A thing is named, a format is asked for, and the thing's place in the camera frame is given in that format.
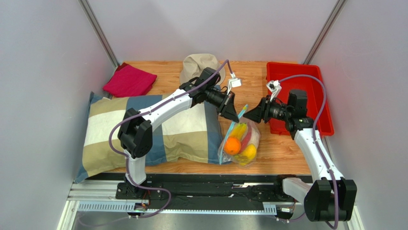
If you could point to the beige bucket hat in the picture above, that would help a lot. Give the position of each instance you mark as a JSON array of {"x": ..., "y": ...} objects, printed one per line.
[{"x": 195, "y": 64}]

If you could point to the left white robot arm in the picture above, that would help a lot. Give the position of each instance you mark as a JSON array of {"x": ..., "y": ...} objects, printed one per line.
[{"x": 135, "y": 132}]

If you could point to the fake red chili pepper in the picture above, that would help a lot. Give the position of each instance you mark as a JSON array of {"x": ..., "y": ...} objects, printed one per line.
[{"x": 246, "y": 138}]

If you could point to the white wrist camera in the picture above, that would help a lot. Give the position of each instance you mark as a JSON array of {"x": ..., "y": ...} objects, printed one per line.
[
  {"x": 233, "y": 82},
  {"x": 274, "y": 87}
]

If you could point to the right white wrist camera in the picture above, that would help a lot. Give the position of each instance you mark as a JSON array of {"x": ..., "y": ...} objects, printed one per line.
[{"x": 274, "y": 87}]

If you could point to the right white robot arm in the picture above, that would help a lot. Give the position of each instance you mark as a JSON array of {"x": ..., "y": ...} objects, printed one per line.
[{"x": 331, "y": 197}]

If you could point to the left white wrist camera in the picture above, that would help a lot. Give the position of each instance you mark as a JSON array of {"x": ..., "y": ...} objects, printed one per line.
[{"x": 233, "y": 82}]

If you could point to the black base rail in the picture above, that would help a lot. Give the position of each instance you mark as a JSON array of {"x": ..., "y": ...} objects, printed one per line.
[{"x": 205, "y": 191}]

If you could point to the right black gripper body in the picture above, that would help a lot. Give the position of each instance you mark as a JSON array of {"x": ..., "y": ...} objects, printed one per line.
[{"x": 263, "y": 109}]

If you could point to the magenta folded cloth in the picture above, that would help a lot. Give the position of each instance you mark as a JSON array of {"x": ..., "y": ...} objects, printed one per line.
[{"x": 128, "y": 81}]

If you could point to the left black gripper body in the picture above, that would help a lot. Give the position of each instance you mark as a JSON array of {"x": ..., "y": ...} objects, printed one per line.
[{"x": 217, "y": 99}]

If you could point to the fake banana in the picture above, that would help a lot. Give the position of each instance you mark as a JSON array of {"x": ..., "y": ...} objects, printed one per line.
[{"x": 239, "y": 131}]

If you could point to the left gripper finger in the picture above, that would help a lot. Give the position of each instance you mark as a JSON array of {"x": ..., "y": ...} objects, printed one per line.
[
  {"x": 230, "y": 100},
  {"x": 229, "y": 114}
]

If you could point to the fake orange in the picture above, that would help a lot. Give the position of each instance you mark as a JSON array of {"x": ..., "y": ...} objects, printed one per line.
[{"x": 232, "y": 146}]

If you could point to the plaid pillow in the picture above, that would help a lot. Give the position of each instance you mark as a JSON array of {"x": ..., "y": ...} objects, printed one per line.
[{"x": 194, "y": 134}]

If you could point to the clear zip top bag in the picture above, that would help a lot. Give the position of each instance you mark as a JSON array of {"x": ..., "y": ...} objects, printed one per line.
[{"x": 224, "y": 158}]

